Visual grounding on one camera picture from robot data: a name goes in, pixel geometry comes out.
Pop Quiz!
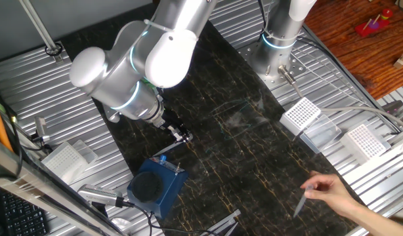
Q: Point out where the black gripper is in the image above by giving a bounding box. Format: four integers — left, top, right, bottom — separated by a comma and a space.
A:
159, 109, 194, 144

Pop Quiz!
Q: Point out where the large translucent pipette tip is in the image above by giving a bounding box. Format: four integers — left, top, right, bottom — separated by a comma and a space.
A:
153, 140, 185, 157

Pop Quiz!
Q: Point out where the blue vortex mixer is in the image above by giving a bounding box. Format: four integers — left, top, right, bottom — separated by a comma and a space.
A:
126, 154, 189, 220

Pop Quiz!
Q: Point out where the bare human forearm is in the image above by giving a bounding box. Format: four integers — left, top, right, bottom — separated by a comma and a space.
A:
347, 201, 403, 236

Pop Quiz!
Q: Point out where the white tip rack clear lid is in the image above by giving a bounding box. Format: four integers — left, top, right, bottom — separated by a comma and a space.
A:
40, 140, 99, 185
279, 96, 342, 154

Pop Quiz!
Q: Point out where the bare human hand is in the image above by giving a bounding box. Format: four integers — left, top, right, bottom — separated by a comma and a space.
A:
299, 172, 360, 218

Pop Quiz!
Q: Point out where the white crumpled tissue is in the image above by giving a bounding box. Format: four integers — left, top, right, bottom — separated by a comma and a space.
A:
111, 218, 133, 234

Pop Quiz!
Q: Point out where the small silver clamp device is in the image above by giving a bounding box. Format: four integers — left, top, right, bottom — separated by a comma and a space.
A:
30, 116, 53, 145

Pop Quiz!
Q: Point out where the black keyboard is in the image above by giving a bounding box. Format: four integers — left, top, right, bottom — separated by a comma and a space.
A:
0, 191, 50, 236

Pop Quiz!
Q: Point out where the metal stand pole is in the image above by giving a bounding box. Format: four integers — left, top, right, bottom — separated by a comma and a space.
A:
19, 0, 64, 64

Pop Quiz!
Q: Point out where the red stacking toy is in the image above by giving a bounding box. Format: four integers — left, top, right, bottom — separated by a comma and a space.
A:
354, 9, 393, 37

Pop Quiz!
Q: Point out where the black camera cable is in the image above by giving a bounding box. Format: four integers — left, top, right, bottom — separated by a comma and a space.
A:
121, 199, 222, 236

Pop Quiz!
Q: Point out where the silver camera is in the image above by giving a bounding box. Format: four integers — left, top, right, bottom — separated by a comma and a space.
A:
77, 184, 125, 208

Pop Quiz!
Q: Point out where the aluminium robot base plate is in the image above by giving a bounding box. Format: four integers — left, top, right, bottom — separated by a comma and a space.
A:
240, 41, 306, 89

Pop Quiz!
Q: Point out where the grey robot power cable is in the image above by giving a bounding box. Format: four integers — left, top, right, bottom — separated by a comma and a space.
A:
277, 64, 403, 132

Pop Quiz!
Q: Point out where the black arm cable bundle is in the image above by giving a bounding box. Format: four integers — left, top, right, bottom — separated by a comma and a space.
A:
259, 0, 272, 37

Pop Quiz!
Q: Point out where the aluminium frame beam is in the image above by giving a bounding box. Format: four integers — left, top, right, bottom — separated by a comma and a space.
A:
0, 136, 123, 236

